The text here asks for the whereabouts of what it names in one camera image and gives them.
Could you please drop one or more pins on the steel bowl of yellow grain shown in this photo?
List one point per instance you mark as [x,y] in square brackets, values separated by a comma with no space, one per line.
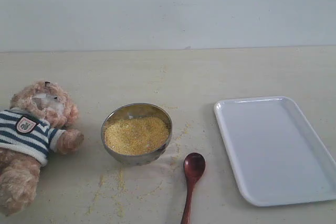
[137,133]

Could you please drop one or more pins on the white rectangular plastic tray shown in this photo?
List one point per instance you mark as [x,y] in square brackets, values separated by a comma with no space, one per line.
[276,156]

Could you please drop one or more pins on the dark red wooden spoon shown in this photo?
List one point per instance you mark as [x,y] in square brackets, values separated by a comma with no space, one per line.
[194,167]

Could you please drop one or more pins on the beige teddy bear striped sweater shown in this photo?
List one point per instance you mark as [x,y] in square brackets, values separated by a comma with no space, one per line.
[38,121]

